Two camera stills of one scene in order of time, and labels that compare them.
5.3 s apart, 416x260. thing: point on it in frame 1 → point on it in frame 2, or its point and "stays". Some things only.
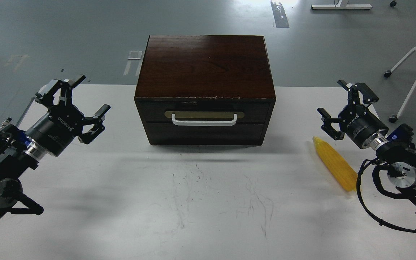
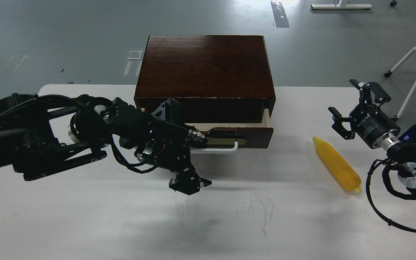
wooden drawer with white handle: x=202 y=113 → x=226 y=138
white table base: x=341 y=4 stays
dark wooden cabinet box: x=205 y=90 stays
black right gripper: x=362 y=126 → x=367 y=120
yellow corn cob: x=337 y=164 stays
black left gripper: x=53 y=131 → x=173 y=152
